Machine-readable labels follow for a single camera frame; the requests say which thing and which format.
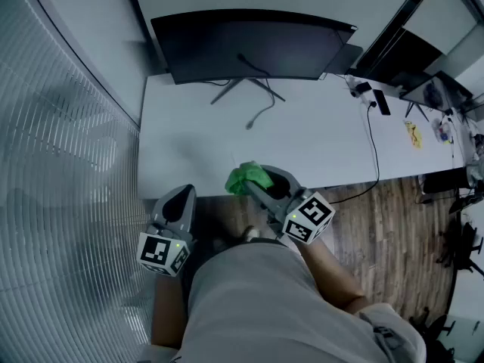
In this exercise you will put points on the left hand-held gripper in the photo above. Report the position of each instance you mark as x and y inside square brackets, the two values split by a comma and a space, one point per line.
[162, 252]

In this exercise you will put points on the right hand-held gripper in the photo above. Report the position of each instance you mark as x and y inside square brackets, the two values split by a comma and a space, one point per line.
[308, 218]

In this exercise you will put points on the green cloth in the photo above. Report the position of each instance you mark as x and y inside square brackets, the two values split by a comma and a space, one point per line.
[242, 176]

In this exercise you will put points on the black computer monitor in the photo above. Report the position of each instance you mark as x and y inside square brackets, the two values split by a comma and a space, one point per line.
[246, 47]

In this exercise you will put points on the person's right forearm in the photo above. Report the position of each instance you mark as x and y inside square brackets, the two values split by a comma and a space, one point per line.
[329, 274]

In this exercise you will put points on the person's left forearm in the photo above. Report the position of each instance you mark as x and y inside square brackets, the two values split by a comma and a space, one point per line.
[168, 308]

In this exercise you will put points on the small black monitor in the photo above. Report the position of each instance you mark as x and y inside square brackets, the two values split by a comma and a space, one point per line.
[435, 91]

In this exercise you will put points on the person's shoe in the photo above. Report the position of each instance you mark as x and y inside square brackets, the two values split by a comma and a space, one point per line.
[251, 233]

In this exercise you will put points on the person's grey shirt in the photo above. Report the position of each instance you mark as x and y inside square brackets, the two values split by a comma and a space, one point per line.
[264, 308]

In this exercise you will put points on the white power strip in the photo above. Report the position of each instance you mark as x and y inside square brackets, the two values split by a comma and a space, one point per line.
[359, 96]

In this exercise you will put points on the black power adapter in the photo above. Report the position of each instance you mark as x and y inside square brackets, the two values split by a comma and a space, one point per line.
[363, 87]

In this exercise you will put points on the long black device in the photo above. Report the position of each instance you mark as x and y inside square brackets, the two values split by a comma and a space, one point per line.
[382, 102]

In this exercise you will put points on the yellow packet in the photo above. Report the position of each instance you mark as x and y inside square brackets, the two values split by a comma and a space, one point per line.
[414, 134]

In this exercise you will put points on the dark flat panel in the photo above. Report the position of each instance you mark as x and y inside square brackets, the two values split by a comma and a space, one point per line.
[346, 59]

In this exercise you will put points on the black box under desk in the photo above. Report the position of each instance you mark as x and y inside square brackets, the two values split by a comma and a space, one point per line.
[442, 182]

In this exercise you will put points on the clear bag of small items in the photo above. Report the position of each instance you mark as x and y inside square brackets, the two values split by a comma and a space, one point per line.
[442, 131]

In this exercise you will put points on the black office chair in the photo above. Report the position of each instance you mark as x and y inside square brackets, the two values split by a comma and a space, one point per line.
[467, 248]
[435, 327]

